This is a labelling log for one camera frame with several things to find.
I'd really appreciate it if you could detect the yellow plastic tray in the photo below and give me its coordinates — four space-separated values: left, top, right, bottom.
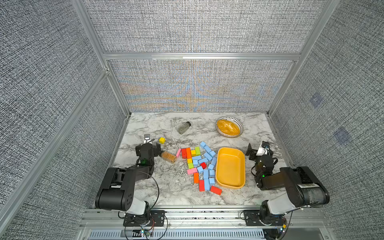
216 147 246 190

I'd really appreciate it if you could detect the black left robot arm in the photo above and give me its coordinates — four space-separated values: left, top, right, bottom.
95 143 162 216

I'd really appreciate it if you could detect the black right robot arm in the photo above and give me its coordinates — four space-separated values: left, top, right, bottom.
246 141 330 223

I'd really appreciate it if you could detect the amber spice jar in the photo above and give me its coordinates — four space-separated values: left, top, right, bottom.
161 151 177 164

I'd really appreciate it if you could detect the pink long block upper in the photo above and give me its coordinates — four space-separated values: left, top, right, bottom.
176 149 182 158

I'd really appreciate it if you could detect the pink long block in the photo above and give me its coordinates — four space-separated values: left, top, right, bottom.
187 168 198 175
176 149 182 158

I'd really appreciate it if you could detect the red block upper left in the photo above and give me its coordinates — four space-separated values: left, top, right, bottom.
182 149 187 159

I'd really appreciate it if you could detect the red block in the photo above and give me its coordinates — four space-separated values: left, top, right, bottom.
199 180 205 192
210 186 222 196
182 149 187 159

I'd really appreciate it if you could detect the orange long block upper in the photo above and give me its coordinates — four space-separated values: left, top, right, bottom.
186 148 192 159

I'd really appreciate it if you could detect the glass spice jar black lid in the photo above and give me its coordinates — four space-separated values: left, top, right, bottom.
177 122 191 135

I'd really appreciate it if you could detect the pink long block lower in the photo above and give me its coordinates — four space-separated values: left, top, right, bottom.
187 168 198 175

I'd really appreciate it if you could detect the patterned bowl of yellow grains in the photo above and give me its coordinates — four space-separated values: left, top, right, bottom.
215 116 244 138

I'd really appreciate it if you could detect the green long block upper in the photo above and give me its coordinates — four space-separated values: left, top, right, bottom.
195 147 201 156

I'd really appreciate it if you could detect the orange block lower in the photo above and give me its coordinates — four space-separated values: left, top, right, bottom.
194 173 199 184

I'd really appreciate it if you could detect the red block bottom right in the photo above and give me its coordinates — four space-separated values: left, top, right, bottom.
210 186 222 196

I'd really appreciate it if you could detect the blue long block bottom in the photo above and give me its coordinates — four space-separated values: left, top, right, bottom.
204 179 211 191

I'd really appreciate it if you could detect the red block bottom left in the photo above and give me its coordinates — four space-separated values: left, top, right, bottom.
199 180 205 192

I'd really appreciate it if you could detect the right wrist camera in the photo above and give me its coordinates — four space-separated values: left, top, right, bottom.
257 141 271 156

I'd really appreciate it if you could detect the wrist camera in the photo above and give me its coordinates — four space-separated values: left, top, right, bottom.
257 141 271 156
144 134 155 144

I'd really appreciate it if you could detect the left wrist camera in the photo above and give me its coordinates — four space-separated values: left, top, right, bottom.
144 134 155 144

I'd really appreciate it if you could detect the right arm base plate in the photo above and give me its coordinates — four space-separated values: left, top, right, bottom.
242 210 287 227

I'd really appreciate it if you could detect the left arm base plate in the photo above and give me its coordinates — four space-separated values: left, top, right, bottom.
123 210 166 227

